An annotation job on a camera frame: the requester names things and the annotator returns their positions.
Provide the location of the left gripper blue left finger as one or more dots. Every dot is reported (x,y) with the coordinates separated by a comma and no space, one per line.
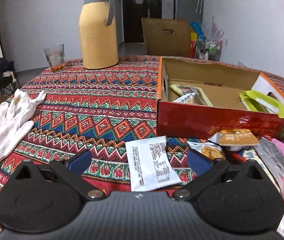
(80,162)

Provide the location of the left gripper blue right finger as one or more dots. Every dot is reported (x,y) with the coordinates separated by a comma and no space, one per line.
(198,162)

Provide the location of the white text snack packet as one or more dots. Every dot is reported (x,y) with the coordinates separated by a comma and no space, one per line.
(149,165)

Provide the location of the striped yellow snack packet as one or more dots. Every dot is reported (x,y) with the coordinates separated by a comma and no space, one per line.
(200,99)

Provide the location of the white small snack packet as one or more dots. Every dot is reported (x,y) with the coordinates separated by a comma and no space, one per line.
(186,98)

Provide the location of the lime green snack packet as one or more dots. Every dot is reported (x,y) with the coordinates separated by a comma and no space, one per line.
(255,101)

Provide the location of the brown triangle snack packet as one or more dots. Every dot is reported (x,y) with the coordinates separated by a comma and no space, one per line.
(208,149)

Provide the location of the brown flat snack packet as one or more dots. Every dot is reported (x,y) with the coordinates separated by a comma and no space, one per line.
(234,137)

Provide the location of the red orange cardboard box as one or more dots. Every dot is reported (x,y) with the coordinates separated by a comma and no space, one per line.
(222,84)

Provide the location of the white cotton glove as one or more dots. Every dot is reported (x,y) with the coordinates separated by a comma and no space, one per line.
(15,120)

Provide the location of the silver grey snack packet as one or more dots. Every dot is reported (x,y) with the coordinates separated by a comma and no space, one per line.
(273,159)

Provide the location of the black folding chair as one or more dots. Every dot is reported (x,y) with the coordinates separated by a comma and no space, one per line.
(8,77)

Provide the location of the glass cup with tea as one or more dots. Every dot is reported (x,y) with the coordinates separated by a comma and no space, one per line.
(55,57)

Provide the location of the brown cardboard box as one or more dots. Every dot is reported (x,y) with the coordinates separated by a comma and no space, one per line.
(166,37)

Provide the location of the yellow thermos jug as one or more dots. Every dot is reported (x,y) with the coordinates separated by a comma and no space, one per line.
(97,31)

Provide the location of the grey refrigerator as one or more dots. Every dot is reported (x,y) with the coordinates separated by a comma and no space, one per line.
(189,10)

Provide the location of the dark entrance door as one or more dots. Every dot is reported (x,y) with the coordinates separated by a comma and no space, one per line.
(133,13)

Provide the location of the wire storage rack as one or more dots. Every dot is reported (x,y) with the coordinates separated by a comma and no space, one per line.
(208,49)

